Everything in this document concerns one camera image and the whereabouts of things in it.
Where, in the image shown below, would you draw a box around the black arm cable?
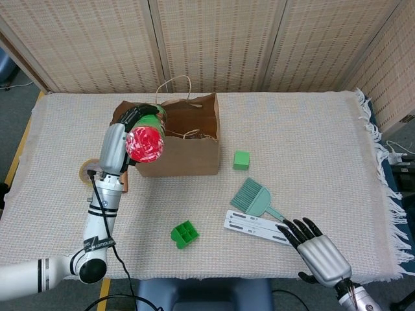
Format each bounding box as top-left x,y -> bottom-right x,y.
84,170 -> 163,311

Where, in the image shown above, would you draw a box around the green chip can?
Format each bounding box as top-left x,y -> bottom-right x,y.
125,105 -> 168,165

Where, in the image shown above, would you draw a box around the blue chair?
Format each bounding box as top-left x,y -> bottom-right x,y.
134,277 -> 273,311

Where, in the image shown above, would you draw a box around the teal mini dustpan brush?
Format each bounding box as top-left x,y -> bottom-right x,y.
230,177 -> 288,224

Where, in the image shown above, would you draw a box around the brown paper bag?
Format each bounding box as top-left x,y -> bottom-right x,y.
112,73 -> 222,178

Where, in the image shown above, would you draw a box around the white folding laptop stand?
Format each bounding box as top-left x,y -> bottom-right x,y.
223,209 -> 292,246

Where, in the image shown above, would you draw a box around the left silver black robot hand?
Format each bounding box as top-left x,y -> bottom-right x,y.
98,103 -> 163,178

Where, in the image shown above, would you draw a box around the black box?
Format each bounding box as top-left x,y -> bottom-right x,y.
390,163 -> 415,195

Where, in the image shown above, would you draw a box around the black floor cable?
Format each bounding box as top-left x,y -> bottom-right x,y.
271,289 -> 306,307

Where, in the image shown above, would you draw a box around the green cube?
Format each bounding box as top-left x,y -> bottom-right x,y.
232,150 -> 251,171

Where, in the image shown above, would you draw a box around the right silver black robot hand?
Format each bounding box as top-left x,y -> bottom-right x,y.
277,217 -> 353,288

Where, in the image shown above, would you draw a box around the green plastic compartment block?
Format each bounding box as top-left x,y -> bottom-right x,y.
171,220 -> 200,249

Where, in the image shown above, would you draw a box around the white power strip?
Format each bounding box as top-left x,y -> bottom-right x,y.
385,141 -> 410,166

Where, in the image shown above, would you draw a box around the yellow packing tape roll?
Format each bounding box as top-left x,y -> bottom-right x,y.
79,158 -> 101,187

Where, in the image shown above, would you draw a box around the woven folding screen panel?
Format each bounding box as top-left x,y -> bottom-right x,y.
264,0 -> 405,93
343,0 -> 415,133
147,0 -> 289,93
0,0 -> 163,95

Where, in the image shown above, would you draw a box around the beige woven tablecloth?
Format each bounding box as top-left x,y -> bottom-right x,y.
0,87 -> 410,283

